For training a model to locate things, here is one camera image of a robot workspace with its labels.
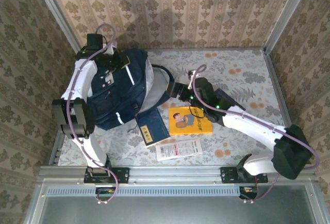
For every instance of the aluminium frame post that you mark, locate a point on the aluminium frame post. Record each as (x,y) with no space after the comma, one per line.
(59,17)
(287,15)

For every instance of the aluminium side rail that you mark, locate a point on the aluminium side rail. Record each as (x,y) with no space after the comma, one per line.
(275,79)
(57,146)

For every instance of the grey metal cabinet top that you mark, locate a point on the grey metal cabinet top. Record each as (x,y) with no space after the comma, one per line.
(167,211)

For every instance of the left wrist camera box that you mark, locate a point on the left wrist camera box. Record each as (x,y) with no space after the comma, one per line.
(111,49)

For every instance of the white packet with red print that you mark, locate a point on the white packet with red print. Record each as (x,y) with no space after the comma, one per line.
(178,149)

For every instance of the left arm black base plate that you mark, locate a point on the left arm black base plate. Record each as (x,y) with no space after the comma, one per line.
(121,175)

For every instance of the navy blue backpack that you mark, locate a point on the navy blue backpack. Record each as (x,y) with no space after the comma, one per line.
(116,100)

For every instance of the yellow book with cartoon man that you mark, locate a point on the yellow book with cartoon man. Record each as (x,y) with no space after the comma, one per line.
(196,128)

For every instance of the floral patterned table cloth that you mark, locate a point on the floral patterned table cloth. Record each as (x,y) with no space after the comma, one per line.
(245,61)

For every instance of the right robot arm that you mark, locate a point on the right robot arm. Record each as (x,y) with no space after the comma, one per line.
(252,128)

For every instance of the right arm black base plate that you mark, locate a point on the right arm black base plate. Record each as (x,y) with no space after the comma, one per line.
(228,175)

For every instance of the navy book with yellow label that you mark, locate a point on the navy book with yellow label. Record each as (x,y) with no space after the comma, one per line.
(154,128)

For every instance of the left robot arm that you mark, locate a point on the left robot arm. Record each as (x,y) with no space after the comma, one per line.
(85,84)

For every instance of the aluminium frame rail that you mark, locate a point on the aluminium frame rail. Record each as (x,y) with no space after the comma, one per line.
(175,173)

